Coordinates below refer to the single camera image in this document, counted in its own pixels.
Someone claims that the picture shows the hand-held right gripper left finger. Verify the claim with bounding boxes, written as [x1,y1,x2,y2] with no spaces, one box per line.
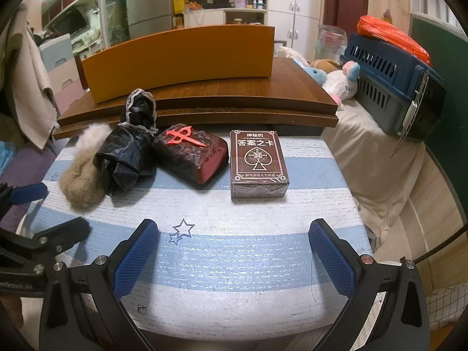
[38,218,159,351]

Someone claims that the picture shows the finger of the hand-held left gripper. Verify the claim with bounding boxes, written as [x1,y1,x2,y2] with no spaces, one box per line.
[0,216,91,276]
[0,183,49,210]

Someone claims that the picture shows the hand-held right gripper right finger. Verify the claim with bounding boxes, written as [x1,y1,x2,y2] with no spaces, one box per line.
[309,218,430,351]

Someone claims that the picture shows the blue white striped desktop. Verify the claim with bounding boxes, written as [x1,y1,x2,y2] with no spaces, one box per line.
[29,132,374,331]

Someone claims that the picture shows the purple cushion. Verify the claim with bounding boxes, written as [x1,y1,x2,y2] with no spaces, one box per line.
[0,145,56,233]

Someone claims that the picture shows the beige fur ball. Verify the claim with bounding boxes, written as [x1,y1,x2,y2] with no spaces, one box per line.
[59,123,115,211]

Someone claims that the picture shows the beige bed sheet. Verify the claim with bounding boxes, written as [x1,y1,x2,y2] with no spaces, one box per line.
[321,99,429,247]

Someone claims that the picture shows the black fleece-lined hat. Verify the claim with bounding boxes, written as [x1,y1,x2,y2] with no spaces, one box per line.
[94,88,159,197]

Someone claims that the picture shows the beige hanging cloth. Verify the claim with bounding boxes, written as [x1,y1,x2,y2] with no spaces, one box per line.
[5,3,62,151]

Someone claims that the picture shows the dark red box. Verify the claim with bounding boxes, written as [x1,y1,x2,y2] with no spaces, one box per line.
[152,128,230,186]

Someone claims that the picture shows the clear plastic box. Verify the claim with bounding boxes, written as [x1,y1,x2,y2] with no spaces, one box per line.
[229,129,290,202]

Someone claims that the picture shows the white checked cloth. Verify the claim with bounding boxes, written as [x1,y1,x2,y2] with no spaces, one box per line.
[425,286,468,323]

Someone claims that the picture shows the pastel drawer unit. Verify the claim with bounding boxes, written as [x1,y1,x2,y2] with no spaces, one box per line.
[37,33,85,115]

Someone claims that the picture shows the red cross ornament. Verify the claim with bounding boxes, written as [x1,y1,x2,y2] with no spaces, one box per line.
[164,126,207,149]

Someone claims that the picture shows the brown wooden board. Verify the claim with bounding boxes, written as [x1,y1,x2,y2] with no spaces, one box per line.
[53,111,339,140]
[58,56,339,127]

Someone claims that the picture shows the white plush toy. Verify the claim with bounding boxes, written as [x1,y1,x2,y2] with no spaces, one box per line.
[324,61,361,109]

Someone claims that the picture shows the blue pet carrier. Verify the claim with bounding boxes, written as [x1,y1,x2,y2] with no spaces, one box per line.
[339,33,447,142]

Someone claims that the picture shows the blue plush toy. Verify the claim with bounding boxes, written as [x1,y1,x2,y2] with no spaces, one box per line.
[310,66,328,85]

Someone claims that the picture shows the brown plush toy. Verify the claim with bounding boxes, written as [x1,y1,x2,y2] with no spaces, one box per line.
[311,58,343,74]

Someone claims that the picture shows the orange wooden box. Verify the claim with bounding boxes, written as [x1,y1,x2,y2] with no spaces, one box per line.
[81,25,276,104]

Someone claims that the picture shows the clear plastic bag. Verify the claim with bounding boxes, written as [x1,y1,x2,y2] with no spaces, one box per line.
[317,24,348,61]

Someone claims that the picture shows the silver refrigerator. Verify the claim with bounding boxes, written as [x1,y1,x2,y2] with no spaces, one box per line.
[125,0,173,39]

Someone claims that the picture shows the orange plastic bag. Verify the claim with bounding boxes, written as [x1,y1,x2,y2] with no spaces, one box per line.
[356,15,433,67]

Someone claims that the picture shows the green board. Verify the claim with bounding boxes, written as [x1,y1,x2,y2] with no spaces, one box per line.
[409,12,468,227]

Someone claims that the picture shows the white cabinet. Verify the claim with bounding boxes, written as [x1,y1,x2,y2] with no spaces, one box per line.
[268,0,323,51]

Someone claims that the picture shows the dark red door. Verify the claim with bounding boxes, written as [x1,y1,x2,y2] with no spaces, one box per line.
[323,0,371,38]

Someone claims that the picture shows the white shelf unit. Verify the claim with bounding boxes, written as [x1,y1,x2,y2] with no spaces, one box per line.
[183,0,270,30]

